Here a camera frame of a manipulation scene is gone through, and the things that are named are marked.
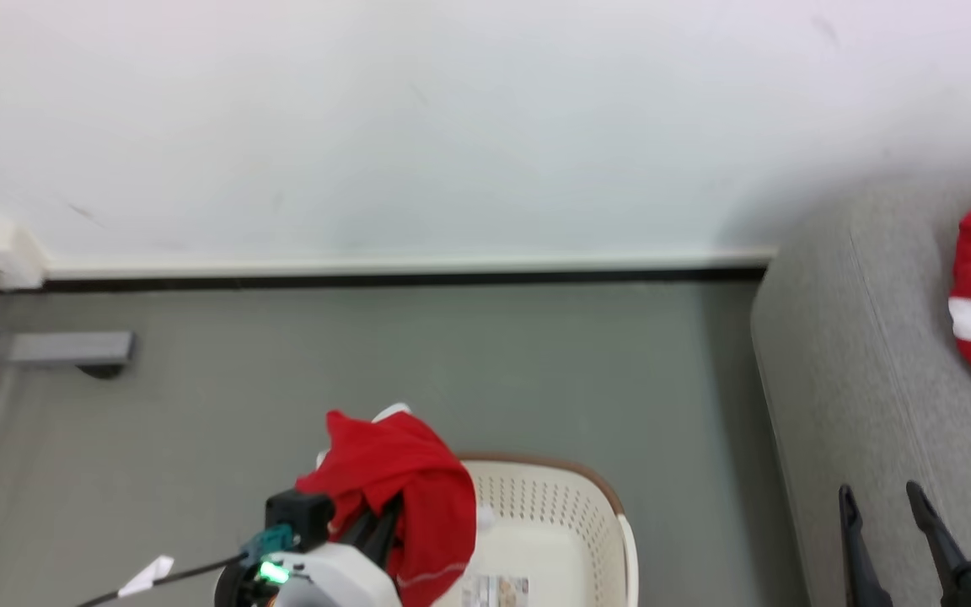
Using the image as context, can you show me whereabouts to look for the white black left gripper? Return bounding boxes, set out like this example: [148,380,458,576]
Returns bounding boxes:
[216,495,407,607]

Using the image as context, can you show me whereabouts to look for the red garment with chest logo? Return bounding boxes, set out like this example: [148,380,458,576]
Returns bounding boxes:
[295,403,479,607]

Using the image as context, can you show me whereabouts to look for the grey fabric sofa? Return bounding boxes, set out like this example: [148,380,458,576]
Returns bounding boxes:
[749,173,971,607]

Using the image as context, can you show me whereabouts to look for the printed sticker inside basket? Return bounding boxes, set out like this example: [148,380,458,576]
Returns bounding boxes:
[460,575,531,607]

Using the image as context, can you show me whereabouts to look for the cream perforated plastic laundry basket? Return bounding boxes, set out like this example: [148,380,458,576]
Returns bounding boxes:
[431,454,640,607]

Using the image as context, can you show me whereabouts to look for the black baseboard strip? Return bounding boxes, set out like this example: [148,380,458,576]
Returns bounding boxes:
[0,267,769,294]

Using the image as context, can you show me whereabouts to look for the grey metal foot bar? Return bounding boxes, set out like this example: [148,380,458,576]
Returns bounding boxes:
[7,330,135,366]

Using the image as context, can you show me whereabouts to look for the teal cable connector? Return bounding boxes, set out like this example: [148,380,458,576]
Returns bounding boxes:
[239,524,298,563]

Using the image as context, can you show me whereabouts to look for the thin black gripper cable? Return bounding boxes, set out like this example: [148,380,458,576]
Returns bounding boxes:
[75,552,255,607]

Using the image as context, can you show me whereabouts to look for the white cable label tag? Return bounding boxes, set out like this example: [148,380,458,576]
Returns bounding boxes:
[118,554,175,599]

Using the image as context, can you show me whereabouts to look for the white wall trim strip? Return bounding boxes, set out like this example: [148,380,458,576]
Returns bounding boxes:
[46,247,778,279]

